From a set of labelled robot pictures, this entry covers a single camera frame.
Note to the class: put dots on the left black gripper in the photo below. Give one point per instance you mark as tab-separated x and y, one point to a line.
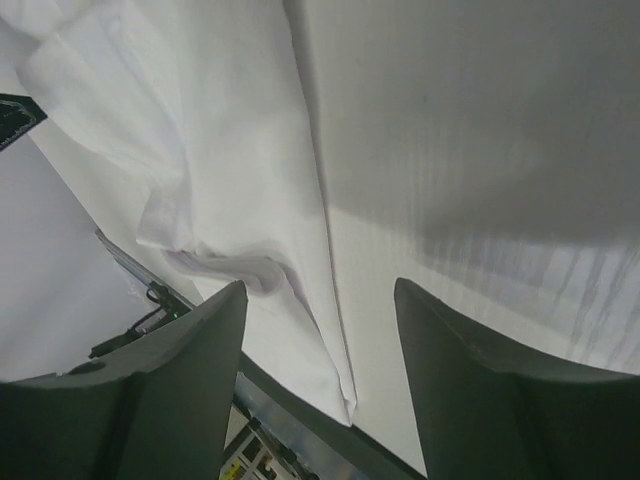
19	115

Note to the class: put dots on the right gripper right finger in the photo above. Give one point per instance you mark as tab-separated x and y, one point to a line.
490	407

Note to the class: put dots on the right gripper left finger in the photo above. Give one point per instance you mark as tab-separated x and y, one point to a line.
157	408

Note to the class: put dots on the white t shirt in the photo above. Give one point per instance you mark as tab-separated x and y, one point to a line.
193	116

